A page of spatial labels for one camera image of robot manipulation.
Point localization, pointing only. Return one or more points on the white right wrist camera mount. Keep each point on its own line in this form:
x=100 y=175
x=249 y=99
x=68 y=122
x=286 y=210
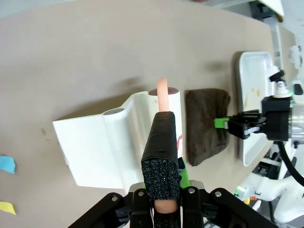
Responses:
x=273 y=80

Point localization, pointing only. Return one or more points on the white folded phone stand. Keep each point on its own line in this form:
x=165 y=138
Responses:
x=95 y=147

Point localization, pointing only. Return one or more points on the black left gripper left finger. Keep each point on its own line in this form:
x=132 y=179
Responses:
x=118 y=209

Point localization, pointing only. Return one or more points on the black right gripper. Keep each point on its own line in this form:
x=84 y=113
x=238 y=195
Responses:
x=278 y=118

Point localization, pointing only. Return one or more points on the silver metal tray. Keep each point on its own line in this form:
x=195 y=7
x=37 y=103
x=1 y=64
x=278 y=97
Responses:
x=249 y=78

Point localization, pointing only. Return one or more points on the blue paper scrap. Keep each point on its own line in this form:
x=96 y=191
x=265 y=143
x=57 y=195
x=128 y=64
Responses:
x=7 y=164

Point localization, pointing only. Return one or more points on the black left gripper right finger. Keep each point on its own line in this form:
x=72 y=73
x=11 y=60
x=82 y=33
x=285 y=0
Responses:
x=197 y=209

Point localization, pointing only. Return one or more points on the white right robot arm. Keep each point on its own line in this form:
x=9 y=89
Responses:
x=268 y=187

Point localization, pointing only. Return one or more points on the yellow paper scrap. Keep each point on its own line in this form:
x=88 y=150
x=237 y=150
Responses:
x=7 y=207

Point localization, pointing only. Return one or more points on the dark brown cloth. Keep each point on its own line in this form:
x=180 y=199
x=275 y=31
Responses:
x=205 y=128

